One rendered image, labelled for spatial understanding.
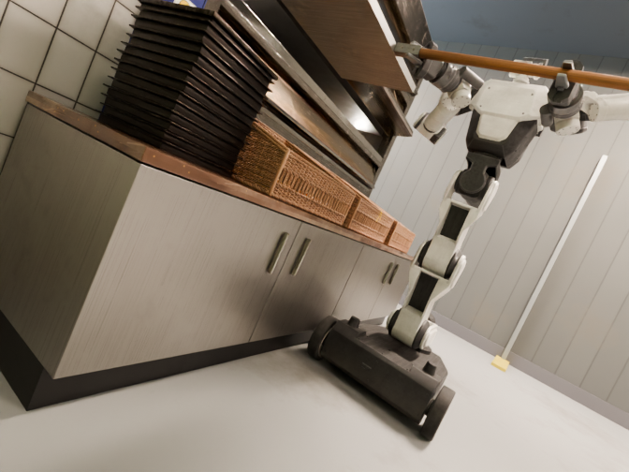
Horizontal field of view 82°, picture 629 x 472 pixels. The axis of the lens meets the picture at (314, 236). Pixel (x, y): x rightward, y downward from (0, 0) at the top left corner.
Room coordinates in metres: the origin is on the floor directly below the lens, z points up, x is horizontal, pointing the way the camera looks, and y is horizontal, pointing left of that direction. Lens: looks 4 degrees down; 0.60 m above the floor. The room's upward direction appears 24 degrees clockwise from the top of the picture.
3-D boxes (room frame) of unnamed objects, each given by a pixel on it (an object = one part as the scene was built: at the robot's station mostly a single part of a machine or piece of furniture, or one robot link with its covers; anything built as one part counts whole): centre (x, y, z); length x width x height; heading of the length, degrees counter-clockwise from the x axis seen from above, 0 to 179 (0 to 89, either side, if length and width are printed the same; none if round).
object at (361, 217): (1.95, -0.04, 0.72); 0.56 x 0.49 x 0.28; 152
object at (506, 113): (1.60, -0.55, 1.27); 0.34 x 0.30 x 0.36; 57
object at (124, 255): (1.83, 0.00, 0.29); 2.42 x 0.56 x 0.58; 151
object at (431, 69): (1.29, -0.14, 1.22); 0.12 x 0.10 x 0.13; 116
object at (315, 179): (1.43, 0.25, 0.72); 0.56 x 0.49 x 0.28; 151
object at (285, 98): (2.07, 0.20, 1.02); 1.79 x 0.11 x 0.19; 151
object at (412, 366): (1.65, -0.58, 0.19); 0.64 x 0.52 x 0.33; 151
